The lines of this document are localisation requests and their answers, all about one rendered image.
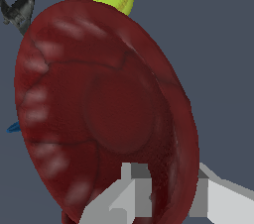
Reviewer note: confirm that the blue pointed object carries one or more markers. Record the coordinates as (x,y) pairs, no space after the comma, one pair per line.
(14,128)

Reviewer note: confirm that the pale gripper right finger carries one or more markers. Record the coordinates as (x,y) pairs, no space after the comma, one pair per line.
(225,201)

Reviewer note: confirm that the black metal clamp tool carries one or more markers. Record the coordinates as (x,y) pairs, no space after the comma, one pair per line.
(18,8)

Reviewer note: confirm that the dark red plate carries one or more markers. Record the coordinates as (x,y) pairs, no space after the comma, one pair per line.
(99,109)

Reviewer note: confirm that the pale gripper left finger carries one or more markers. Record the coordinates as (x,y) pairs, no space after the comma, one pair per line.
(132,195)

